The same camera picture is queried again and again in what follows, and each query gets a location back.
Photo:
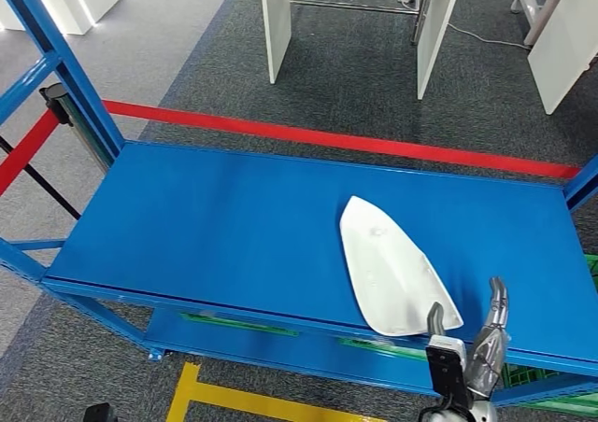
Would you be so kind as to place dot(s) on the white step stool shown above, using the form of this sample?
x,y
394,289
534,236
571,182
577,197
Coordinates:
x,y
530,8

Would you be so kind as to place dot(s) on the green plastic crate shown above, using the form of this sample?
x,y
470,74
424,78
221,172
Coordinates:
x,y
383,348
592,266
238,324
528,377
570,405

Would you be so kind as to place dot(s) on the white desk side panel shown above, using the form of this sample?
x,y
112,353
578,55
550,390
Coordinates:
x,y
560,54

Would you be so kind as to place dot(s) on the short red barrier belt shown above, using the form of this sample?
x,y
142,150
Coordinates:
x,y
28,150

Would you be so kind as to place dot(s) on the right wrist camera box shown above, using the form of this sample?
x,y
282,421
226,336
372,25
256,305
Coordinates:
x,y
446,369

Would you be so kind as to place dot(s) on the blue metal shelf rack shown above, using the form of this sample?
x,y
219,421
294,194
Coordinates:
x,y
233,221

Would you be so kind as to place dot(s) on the white desk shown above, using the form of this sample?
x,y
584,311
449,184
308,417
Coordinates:
x,y
275,23

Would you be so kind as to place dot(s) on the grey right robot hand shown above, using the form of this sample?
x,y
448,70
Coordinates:
x,y
488,357

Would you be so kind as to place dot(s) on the long red barrier belt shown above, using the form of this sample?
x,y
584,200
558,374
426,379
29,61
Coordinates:
x,y
327,139

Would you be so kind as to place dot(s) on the white lit plinth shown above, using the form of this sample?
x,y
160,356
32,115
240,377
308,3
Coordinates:
x,y
70,5

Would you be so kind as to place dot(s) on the chrome stanchion post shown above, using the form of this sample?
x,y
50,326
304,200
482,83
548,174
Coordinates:
x,y
79,125

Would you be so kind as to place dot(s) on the white curved plastic part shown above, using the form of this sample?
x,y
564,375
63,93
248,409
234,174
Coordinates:
x,y
383,271

